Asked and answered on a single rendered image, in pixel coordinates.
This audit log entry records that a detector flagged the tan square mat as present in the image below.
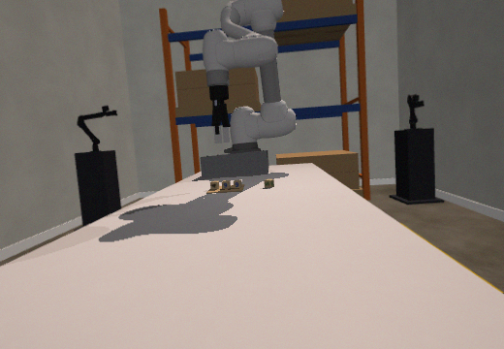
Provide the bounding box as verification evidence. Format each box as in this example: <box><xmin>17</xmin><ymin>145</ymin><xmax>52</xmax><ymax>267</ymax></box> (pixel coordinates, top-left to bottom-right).
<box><xmin>206</xmin><ymin>184</ymin><xmax>244</xmax><ymax>194</ymax></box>

